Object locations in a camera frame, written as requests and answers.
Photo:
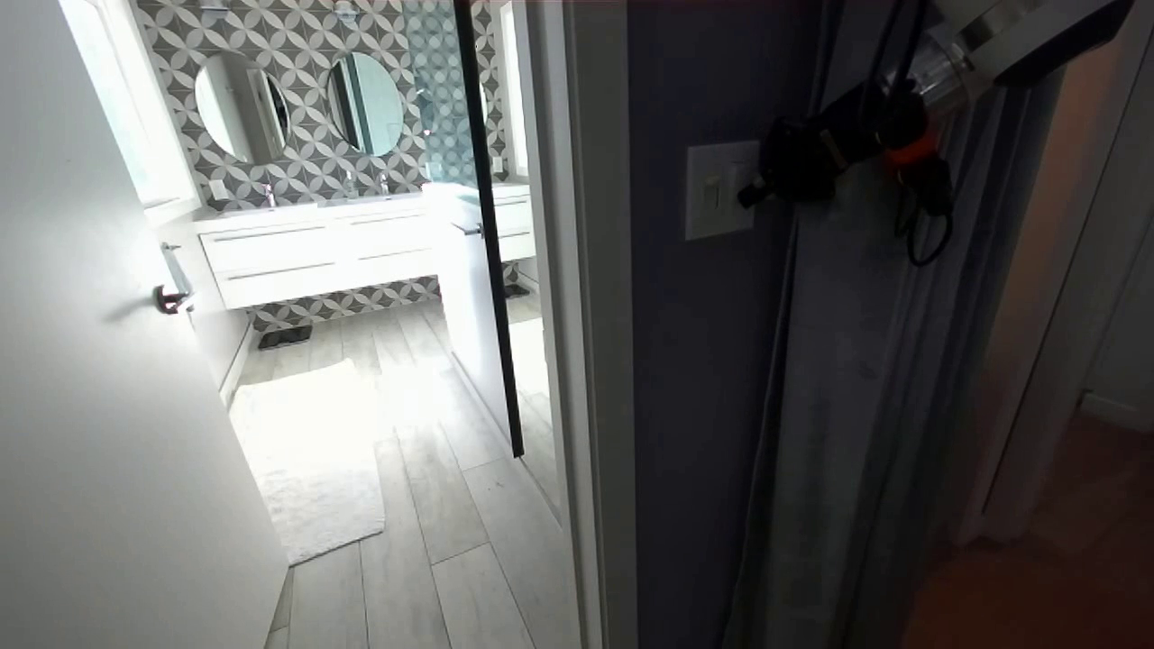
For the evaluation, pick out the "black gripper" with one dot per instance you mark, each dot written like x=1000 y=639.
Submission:
x=840 y=142

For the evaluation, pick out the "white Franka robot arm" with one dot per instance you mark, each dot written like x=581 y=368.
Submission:
x=1033 y=30

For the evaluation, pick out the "grey curtain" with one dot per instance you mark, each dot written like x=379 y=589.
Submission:
x=868 y=419

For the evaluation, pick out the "black framed glass panel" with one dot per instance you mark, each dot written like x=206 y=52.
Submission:
x=487 y=240

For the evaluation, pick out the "white vanity cabinet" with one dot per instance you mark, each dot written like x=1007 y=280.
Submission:
x=326 y=246

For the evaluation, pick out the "white bath mat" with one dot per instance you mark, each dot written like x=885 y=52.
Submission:
x=311 y=464

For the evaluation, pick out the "white door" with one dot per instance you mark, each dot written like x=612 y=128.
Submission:
x=111 y=399

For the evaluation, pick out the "white light switch plate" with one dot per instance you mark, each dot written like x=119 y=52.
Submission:
x=715 y=187

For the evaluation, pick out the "white door frame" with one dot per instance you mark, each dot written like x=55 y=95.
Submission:
x=589 y=362

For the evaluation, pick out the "round wall mirror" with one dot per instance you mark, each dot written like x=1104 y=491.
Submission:
x=239 y=109
x=365 y=101

